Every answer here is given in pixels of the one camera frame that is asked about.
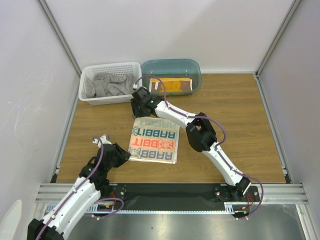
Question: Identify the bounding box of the orange white lettered towel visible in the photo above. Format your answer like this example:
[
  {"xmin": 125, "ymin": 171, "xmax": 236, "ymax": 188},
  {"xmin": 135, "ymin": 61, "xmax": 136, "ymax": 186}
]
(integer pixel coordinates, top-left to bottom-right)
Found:
[{"xmin": 128, "ymin": 117, "xmax": 180, "ymax": 164}]

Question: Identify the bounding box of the yellow brown bear towel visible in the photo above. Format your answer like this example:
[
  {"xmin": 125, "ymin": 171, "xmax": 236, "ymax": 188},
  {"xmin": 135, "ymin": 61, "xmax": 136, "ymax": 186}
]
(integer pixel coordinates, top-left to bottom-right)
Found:
[{"xmin": 149, "ymin": 77, "xmax": 193, "ymax": 93}]

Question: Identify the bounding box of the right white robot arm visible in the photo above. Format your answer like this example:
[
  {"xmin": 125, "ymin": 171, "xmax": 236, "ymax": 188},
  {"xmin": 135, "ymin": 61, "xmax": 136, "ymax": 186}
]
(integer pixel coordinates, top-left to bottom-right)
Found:
[{"xmin": 131, "ymin": 87, "xmax": 251, "ymax": 201}]

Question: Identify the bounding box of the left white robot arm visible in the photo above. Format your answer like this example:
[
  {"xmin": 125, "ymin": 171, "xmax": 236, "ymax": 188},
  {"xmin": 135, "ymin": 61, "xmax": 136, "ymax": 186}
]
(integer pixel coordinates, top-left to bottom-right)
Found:
[{"xmin": 26, "ymin": 142, "xmax": 131, "ymax": 240}]

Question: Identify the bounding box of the white plastic basket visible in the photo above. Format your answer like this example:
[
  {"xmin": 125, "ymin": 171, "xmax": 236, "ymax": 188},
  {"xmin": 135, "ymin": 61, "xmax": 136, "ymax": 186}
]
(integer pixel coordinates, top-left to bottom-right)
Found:
[{"xmin": 78, "ymin": 61, "xmax": 142, "ymax": 106}]

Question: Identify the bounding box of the grey folded towel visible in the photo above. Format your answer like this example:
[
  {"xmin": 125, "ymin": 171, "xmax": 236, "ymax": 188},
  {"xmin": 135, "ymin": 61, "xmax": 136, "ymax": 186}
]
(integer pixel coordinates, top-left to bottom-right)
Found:
[{"xmin": 85, "ymin": 73, "xmax": 136, "ymax": 98}]

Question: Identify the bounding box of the teal plastic tub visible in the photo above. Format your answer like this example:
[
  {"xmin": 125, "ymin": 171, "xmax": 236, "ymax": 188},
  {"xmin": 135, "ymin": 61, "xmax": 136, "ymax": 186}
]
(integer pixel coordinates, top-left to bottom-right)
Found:
[{"xmin": 141, "ymin": 58, "xmax": 202, "ymax": 96}]

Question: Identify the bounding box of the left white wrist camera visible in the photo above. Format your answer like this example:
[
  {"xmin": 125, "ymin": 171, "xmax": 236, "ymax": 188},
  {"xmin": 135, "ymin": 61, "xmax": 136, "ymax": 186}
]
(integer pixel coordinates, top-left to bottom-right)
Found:
[{"xmin": 92, "ymin": 134, "xmax": 112, "ymax": 148}]

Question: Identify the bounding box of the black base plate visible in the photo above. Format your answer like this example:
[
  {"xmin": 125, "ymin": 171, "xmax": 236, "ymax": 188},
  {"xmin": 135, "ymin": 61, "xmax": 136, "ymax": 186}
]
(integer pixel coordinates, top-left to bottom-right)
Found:
[{"xmin": 101, "ymin": 183, "xmax": 260, "ymax": 212}]

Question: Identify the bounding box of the aluminium frame rail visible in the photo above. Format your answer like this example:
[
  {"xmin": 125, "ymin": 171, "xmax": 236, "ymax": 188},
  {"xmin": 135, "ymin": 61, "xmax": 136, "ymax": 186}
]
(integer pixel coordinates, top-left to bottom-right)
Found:
[{"xmin": 34, "ymin": 182, "xmax": 311, "ymax": 216}]

